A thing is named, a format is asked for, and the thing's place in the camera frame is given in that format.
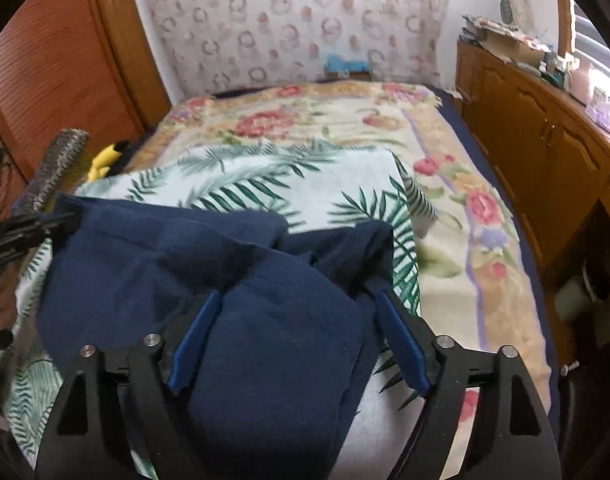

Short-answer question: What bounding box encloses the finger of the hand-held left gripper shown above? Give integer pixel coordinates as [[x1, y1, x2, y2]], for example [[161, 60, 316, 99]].
[[0, 232, 56, 282], [0, 211, 80, 242]]

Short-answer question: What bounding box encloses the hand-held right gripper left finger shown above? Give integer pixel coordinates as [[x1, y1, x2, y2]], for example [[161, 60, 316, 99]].
[[35, 289, 223, 480]]

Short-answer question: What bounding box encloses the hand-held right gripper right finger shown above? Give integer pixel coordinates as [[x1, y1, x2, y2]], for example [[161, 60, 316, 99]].
[[375, 290, 556, 480]]

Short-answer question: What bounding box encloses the navy blue printed t-shirt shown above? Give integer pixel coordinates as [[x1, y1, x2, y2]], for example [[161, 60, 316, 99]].
[[35, 195, 410, 480]]

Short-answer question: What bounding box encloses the person's left hand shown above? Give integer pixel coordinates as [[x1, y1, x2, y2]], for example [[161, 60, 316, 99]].
[[0, 280, 20, 335]]

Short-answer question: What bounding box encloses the dark circle-patterned pillow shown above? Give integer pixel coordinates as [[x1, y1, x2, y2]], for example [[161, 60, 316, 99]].
[[15, 129, 92, 216]]

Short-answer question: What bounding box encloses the yellow plush toy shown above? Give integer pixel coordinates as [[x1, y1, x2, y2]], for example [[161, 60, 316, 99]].
[[87, 142, 123, 181]]

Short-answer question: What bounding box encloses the wooden louvered wardrobe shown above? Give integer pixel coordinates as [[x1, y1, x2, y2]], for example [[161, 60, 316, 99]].
[[0, 0, 173, 201]]

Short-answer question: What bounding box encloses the palm-leaf printed sheet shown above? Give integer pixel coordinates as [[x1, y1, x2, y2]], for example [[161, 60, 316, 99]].
[[0, 142, 438, 480]]

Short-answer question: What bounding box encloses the dark blue mattress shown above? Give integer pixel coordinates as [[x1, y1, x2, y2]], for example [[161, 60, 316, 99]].
[[427, 85, 560, 366]]

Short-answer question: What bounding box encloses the grey waste bin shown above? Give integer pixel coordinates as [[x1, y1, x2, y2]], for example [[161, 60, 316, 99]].
[[555, 265, 610, 323]]

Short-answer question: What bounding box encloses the dark chair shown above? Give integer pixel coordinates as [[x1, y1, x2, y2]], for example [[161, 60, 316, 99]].
[[557, 360, 610, 480]]

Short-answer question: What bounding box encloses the floral blanket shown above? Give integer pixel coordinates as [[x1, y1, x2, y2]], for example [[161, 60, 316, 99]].
[[152, 82, 553, 480]]

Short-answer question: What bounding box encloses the wooden cabinet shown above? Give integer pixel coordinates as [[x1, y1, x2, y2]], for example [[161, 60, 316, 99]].
[[455, 40, 610, 281]]

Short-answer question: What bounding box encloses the blue cloth bundle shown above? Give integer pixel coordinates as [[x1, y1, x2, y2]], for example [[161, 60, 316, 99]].
[[325, 54, 370, 73]]

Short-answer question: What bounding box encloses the light purple bag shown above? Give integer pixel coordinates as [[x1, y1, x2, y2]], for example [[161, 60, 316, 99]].
[[585, 100, 610, 133]]

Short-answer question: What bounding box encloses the cardboard box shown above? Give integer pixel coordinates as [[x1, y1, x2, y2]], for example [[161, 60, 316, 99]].
[[480, 27, 546, 63]]

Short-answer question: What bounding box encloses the circle-patterned sheer curtain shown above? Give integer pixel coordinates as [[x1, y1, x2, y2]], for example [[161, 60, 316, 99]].
[[130, 0, 450, 96]]

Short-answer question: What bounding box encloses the folded patterned cloth stack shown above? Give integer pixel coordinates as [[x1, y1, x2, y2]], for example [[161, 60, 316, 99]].
[[460, 14, 490, 48]]

